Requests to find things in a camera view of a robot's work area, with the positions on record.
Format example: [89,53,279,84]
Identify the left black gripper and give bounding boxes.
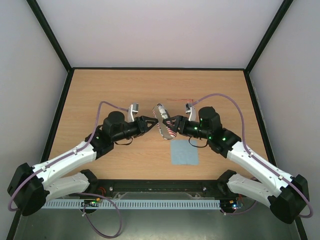
[112,116,158,143]

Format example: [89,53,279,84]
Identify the striped sunglasses case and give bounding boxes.
[151,102,178,140]

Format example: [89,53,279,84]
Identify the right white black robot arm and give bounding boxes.
[160,106,310,224]

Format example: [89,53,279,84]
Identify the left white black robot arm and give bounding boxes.
[7,111,159,216]

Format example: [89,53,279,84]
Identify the red transparent sunglasses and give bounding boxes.
[166,98,194,103]

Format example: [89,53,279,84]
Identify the blue cleaning cloth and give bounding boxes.
[170,140,199,166]

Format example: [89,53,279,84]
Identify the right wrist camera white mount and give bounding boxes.
[185,103,197,122]

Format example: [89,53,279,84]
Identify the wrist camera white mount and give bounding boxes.
[185,103,197,122]
[127,102,139,123]

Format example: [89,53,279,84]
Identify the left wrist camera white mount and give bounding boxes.
[127,102,139,123]

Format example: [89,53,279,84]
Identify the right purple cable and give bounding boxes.
[192,93,314,218]

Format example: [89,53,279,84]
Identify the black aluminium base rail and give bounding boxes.
[74,177,241,201]

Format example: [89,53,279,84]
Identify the light blue slotted cable duct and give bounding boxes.
[42,199,221,210]

